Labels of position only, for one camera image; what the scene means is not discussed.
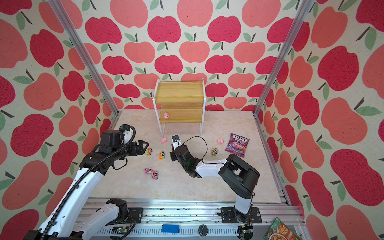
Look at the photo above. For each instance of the left aluminium frame post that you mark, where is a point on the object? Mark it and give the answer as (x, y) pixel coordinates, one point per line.
(71, 31)

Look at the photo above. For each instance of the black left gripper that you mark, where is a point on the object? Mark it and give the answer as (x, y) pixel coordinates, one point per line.
(136, 152)

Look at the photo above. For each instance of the aluminium frame post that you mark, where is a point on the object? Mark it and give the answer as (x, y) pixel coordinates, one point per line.
(71, 31)
(287, 46)

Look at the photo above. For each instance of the aluminium front rail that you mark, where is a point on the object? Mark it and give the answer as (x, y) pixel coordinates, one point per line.
(188, 215)

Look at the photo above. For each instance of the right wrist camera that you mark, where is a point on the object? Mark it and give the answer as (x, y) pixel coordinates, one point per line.
(175, 142)

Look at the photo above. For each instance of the green orange toy car left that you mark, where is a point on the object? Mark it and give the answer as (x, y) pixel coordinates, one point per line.
(149, 151)

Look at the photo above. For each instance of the round metal knob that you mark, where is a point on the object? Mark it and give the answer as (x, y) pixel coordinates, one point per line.
(203, 230)

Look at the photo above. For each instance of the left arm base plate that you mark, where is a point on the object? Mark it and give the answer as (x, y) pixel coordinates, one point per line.
(128, 215)

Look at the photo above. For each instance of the pink green toy truck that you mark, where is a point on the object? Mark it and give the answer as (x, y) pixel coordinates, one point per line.
(155, 175)

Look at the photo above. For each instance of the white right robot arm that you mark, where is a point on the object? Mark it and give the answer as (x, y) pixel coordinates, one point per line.
(236, 173)

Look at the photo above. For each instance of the right aluminium frame post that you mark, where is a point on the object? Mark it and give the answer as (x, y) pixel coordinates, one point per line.
(287, 46)

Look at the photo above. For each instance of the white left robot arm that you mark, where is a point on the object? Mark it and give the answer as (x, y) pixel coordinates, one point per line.
(61, 224)

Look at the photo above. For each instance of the wooden two-tier shelf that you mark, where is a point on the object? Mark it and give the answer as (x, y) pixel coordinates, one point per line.
(185, 102)

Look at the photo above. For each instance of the green snack packet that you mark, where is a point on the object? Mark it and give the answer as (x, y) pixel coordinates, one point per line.
(279, 231)

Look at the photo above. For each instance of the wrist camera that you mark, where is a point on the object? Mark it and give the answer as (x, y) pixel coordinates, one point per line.
(112, 139)
(175, 142)

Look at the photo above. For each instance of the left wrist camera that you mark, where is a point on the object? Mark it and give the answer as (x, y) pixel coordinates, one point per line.
(112, 139)

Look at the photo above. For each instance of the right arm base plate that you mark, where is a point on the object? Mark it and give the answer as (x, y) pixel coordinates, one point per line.
(233, 216)

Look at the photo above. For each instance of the multicolour toy car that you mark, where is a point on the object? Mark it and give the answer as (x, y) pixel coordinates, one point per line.
(214, 151)

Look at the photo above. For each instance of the pink toy car upper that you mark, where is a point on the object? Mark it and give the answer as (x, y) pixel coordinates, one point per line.
(149, 171)

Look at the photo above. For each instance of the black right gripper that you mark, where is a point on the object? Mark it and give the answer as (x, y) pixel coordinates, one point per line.
(171, 153)

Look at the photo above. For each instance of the purple candy bag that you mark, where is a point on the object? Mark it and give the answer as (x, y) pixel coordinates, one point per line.
(237, 145)

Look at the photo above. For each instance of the blue block on rail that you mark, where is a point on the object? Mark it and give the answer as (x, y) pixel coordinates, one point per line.
(170, 229)

